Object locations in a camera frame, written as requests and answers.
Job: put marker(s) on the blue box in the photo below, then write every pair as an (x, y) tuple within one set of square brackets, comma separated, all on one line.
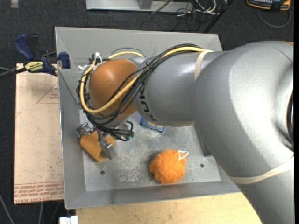
[(153, 125)]

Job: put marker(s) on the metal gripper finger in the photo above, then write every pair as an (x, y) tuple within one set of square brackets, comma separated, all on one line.
[(84, 129), (108, 149)]

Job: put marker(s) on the grey metal bin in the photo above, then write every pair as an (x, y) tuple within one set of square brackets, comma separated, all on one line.
[(130, 171)]

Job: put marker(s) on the orange bath pouf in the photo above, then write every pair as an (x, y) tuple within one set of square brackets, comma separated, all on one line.
[(168, 167)]

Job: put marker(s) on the orange flat sponge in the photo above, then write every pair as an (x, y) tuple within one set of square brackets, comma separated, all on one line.
[(91, 145)]

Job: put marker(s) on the brown cardboard board, red print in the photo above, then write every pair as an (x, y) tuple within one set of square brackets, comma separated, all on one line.
[(37, 134)]

